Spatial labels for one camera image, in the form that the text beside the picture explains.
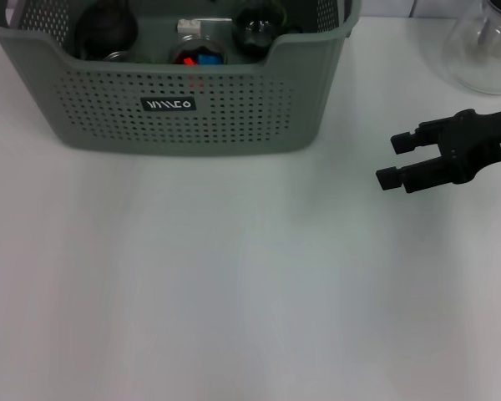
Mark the small red toy brick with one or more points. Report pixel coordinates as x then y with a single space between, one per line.
188 61

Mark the blue square toy plate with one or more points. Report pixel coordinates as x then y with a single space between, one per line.
209 59

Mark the clear glass carafe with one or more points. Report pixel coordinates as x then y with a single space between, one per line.
480 62

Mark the white toy brick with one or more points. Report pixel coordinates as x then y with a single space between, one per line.
189 26

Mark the grey-green perforated storage bin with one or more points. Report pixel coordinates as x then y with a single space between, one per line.
234 117

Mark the black round teapot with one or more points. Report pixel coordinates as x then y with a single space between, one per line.
108 29

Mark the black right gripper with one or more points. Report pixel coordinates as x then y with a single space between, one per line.
480 142

